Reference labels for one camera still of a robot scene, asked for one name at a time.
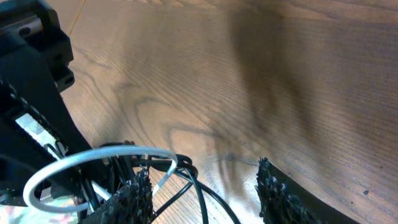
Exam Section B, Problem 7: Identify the white cable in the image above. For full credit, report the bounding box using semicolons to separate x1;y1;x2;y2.
22;145;178;214

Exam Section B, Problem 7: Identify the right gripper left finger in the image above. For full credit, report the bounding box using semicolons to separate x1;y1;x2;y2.
80;169;154;224

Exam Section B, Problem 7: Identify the black cable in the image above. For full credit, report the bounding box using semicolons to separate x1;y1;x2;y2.
99;141;242;224

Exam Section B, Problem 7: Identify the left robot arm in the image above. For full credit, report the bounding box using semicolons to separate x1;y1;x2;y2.
1;1;89;206

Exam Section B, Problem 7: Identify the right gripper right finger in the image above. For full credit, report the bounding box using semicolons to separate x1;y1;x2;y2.
256;157;358;224

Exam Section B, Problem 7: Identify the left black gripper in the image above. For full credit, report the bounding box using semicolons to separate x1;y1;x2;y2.
1;43;90;205

